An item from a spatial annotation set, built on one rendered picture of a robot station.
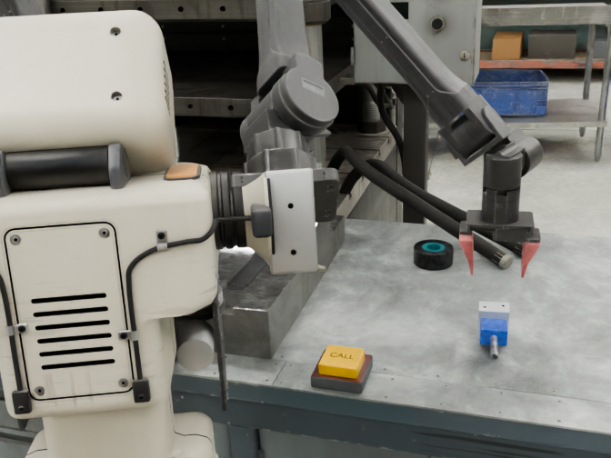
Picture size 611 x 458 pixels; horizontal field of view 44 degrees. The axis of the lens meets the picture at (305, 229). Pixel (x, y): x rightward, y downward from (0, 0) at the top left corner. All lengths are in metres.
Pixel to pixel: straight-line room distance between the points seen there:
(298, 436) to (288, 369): 0.14
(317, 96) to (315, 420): 0.58
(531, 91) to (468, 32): 3.10
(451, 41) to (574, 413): 1.02
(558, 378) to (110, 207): 0.77
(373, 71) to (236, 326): 0.91
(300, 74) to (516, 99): 4.11
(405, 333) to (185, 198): 0.69
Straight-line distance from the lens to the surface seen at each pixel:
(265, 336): 1.23
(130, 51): 0.76
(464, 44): 1.89
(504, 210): 1.19
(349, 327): 1.33
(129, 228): 0.72
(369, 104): 2.53
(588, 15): 4.74
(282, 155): 0.82
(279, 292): 1.26
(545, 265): 1.59
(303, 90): 0.88
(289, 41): 0.97
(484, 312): 1.28
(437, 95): 1.16
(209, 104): 2.03
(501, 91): 4.94
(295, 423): 1.28
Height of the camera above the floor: 1.46
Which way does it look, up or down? 22 degrees down
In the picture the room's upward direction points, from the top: 3 degrees counter-clockwise
